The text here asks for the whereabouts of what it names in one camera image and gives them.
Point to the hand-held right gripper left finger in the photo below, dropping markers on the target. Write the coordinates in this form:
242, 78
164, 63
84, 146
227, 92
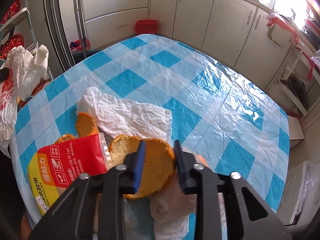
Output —
138, 165

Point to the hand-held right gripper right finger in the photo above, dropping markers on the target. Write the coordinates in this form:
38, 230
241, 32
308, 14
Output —
180, 167

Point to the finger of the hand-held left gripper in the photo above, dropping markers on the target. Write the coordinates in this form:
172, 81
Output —
3, 74

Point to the large orange peel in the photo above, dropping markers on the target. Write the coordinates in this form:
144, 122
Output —
155, 170

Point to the white plastic bag red print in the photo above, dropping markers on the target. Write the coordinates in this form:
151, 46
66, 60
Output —
27, 67

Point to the curved orange peel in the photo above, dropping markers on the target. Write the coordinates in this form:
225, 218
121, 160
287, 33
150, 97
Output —
86, 125

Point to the red and yellow packet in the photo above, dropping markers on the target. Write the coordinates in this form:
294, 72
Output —
62, 165

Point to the red paper decoration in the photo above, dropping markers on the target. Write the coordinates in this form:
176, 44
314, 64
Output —
12, 46
11, 10

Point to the white paper towel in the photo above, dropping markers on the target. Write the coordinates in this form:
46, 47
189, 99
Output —
170, 205

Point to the crumpled white tissue paper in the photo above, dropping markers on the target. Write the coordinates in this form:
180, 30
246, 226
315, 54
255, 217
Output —
130, 117

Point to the white wooden shelf rack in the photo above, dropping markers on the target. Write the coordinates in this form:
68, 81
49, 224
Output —
22, 17

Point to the small orange peel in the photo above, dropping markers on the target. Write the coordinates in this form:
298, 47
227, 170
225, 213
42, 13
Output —
65, 138

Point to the blue checked plastic tablecloth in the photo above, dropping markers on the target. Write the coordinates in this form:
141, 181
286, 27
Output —
200, 80

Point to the low wooden stool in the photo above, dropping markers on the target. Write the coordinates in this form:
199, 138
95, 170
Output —
295, 130

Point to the clear plastic bags pile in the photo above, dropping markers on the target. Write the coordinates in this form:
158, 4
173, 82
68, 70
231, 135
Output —
308, 187

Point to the white storage rack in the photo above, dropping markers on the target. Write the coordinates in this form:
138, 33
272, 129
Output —
295, 97

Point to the red waste basket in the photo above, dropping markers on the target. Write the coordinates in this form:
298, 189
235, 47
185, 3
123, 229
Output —
147, 27

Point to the black frying pan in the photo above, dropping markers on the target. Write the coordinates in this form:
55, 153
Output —
295, 87

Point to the cream base cabinets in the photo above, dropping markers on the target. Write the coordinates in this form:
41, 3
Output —
212, 25

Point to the grey metal door frame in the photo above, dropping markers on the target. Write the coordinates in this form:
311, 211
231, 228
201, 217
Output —
53, 22

